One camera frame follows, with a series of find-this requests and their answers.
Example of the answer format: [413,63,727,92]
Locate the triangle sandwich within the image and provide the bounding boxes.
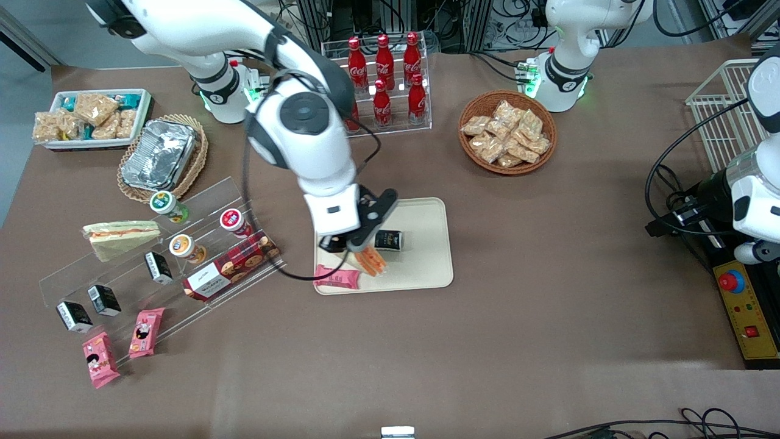
[82,221,162,263]
[352,243,389,279]

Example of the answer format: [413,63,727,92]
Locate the cream plastic tray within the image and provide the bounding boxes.
[313,197,455,296]

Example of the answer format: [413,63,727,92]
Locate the pink snack packet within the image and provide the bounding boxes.
[313,265,362,290]
[128,308,166,359]
[82,332,121,390]

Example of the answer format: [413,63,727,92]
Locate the clear acrylic bottle rack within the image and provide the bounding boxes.
[321,38,432,141]

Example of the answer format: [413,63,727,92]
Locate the small bottle red cap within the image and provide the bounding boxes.
[219,209,254,240]

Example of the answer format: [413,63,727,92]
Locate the red plaid cookie box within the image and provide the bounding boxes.
[183,230,281,302]

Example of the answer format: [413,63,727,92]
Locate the round wicker basket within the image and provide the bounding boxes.
[458,90,558,176]

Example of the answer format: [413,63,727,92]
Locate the clear acrylic tiered shelf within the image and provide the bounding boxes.
[38,177,287,366]

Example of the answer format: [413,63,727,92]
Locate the black and yellow control box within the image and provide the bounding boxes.
[692,232,780,371]

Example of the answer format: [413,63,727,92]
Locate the oval wicker basket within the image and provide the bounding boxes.
[116,114,209,205]

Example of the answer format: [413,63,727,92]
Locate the small bottle orange label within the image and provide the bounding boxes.
[169,234,208,265]

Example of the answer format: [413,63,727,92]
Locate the small bottle green cap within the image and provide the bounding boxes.
[150,190,190,224]

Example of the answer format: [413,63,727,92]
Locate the background equipment rack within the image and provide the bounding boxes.
[695,0,780,59]
[268,0,549,55]

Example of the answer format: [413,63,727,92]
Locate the aluminium foil container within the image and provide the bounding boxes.
[121,119,197,191]

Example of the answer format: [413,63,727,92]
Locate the white rectangular bin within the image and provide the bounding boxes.
[37,88,153,152]

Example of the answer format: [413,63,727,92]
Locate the dark metal bar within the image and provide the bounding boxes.
[0,12,62,73]

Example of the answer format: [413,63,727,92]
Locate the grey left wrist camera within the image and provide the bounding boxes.
[733,240,780,265]

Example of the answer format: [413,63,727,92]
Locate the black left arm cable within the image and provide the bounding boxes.
[645,98,756,272]

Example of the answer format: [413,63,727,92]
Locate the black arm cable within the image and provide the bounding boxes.
[241,70,381,281]
[645,98,756,272]

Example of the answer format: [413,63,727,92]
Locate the white wire basket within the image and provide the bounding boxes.
[686,59,768,174]

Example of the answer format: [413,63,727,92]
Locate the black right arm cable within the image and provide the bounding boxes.
[241,70,381,281]

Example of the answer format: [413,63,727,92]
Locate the black floor cables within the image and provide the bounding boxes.
[542,407,780,439]

